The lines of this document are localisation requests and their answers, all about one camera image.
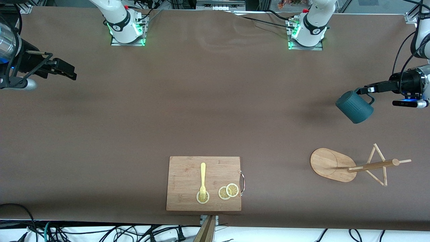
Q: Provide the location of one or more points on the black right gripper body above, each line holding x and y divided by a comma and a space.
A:
29, 63

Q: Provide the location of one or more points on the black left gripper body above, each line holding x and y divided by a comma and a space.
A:
407, 81

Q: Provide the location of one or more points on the dark teal ribbed mug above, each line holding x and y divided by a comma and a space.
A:
352, 107

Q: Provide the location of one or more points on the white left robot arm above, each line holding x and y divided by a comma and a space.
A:
315, 20

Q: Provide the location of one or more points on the wooden mug rack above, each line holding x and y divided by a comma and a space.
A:
327, 163

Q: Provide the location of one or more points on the wooden cutting board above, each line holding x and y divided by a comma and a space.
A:
184, 181

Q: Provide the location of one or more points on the grey power strip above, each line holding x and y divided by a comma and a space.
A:
220, 4

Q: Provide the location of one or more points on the yellow plastic fork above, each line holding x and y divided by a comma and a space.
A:
203, 174

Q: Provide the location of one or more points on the lemon slice under fork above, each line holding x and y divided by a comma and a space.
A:
199, 200

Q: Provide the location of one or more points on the aluminium frame corner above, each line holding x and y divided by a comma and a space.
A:
26, 6
411, 16

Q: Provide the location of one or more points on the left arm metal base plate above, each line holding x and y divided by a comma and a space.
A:
319, 47

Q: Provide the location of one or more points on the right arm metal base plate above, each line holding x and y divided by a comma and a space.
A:
142, 37

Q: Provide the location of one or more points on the brown camera stand beam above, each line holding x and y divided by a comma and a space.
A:
206, 232

